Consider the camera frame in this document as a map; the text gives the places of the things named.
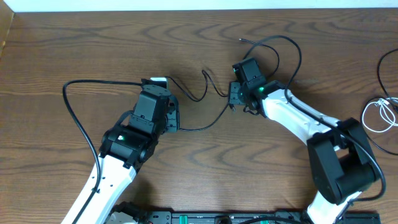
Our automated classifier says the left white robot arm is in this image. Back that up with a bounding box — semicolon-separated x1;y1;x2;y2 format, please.
63;78;180;223

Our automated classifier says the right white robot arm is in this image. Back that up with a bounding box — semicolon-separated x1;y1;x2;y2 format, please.
229;58;383;223

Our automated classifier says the left camera black cable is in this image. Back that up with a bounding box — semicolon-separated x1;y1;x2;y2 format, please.
62;79;146;224

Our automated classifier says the white cable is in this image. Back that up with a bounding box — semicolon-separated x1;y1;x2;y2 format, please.
361;96;398;134

